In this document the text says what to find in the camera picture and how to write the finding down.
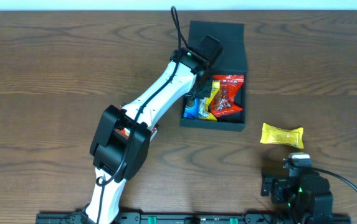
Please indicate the yellow Hacks candy bag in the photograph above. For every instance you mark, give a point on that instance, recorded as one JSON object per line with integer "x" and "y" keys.
{"x": 204, "y": 104}

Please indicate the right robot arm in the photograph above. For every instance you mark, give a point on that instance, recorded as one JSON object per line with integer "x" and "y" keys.
{"x": 304, "y": 194}

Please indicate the black open gift box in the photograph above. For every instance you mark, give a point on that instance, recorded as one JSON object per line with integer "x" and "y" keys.
{"x": 232, "y": 61}

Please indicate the red Hello Panda box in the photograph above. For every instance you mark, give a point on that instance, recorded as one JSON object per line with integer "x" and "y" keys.
{"x": 153, "y": 130}

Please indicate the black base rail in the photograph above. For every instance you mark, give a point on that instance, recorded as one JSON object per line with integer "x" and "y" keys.
{"x": 137, "y": 218}

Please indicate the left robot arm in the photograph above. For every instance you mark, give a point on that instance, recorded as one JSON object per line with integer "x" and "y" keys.
{"x": 121, "y": 141}

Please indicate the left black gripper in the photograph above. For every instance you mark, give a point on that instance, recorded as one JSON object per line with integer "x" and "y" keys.
{"x": 203, "y": 91}

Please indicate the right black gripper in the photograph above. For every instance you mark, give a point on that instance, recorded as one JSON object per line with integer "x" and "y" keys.
{"x": 267, "y": 183}

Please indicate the blue Oreo cookie pack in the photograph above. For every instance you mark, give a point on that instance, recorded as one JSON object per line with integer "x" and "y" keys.
{"x": 191, "y": 110}

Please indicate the red Hacks candy bag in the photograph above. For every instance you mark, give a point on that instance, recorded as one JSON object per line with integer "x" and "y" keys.
{"x": 224, "y": 101}

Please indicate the small yellow snack packet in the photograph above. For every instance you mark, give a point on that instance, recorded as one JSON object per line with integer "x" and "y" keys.
{"x": 275, "y": 135}

